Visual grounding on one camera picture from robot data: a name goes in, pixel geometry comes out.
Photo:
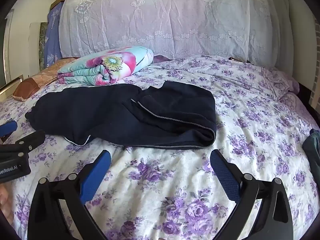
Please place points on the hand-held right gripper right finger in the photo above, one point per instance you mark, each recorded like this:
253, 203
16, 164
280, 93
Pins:
223, 173

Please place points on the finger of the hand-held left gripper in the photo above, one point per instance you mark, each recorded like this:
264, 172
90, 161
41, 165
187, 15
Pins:
7, 128
27, 141

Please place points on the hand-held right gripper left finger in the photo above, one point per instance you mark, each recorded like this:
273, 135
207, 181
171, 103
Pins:
96, 172

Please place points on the dark navy pants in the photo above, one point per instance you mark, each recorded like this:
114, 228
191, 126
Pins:
112, 115

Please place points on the person's left hand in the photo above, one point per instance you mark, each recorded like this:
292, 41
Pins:
5, 205

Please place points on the brown orange pillow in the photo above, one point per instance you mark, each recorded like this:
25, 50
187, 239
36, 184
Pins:
27, 87

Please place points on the purple floral bedsheet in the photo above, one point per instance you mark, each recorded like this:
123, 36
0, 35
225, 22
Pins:
175, 180

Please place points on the marble pattern panel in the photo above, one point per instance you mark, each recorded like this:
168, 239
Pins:
43, 45

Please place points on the dark folded garment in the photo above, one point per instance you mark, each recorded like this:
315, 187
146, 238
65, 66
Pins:
312, 152

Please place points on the purple embroidered pillow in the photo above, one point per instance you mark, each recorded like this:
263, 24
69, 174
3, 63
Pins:
282, 82
297, 105

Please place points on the blue printed cloth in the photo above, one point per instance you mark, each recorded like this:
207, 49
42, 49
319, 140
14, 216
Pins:
53, 35

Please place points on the folded floral quilt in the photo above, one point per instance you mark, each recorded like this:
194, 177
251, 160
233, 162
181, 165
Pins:
107, 63

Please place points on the dark purple cloth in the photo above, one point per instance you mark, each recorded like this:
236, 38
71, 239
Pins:
161, 58

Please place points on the white lace curtain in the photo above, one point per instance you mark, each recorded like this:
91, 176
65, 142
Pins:
175, 17

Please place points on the gold metal bed frame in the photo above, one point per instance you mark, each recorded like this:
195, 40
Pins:
10, 87

